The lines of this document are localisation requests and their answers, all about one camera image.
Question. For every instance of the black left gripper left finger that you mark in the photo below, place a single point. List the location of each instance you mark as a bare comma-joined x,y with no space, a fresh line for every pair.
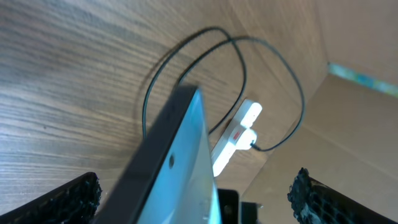
74,202

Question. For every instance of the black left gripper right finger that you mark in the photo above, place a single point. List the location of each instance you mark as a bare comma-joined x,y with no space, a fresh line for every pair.
314,202

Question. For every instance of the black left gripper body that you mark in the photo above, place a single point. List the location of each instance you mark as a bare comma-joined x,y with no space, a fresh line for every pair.
235,211

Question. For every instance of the black smartphone with blue screen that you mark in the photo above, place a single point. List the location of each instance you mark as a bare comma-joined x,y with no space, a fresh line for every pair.
170,178

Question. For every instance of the white charger plug adapter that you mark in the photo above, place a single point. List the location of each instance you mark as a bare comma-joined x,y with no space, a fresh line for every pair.
245,139

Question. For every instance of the white power strip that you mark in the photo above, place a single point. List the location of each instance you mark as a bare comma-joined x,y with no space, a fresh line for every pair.
243,119

